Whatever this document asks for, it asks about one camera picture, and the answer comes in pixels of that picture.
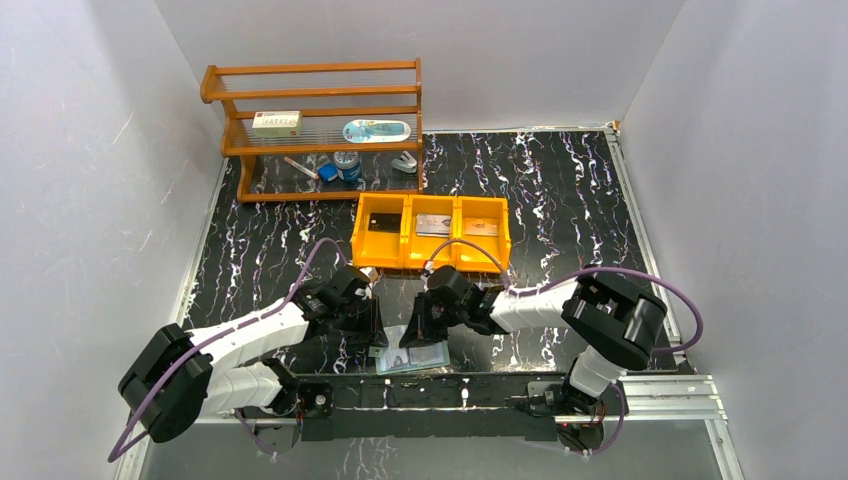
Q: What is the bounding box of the green card holder wallet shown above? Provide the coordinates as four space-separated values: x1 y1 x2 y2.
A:
375 325 450 375

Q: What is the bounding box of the yellow three-compartment bin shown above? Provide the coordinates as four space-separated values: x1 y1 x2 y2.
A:
351 193 512 273

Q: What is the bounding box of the orange wooden shelf rack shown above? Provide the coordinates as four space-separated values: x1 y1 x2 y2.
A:
200 58 424 204

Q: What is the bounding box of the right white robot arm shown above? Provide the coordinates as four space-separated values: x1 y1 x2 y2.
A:
399 266 667 401

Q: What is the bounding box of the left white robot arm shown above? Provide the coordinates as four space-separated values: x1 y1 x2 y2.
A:
118 265 388 443

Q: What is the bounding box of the bronze card in bin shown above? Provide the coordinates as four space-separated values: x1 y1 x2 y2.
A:
463 218 500 237

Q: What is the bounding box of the black VIP card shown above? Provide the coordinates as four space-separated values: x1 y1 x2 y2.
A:
367 212 402 234

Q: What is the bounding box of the small blue block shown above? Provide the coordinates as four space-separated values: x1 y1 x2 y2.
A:
317 163 338 183

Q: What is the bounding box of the white marker pen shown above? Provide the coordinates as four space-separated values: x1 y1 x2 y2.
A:
283 156 320 179

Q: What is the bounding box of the blue white jar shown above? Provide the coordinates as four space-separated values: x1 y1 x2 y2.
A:
333 151 361 183

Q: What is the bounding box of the blue blister pack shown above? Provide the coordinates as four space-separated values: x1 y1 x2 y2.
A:
342 119 412 144

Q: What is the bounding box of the white red box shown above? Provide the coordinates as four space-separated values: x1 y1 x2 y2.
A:
252 111 302 138

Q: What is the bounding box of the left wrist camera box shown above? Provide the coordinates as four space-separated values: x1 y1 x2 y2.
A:
359 267 380 283

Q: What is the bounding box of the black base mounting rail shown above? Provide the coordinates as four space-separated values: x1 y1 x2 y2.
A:
235 372 631 444

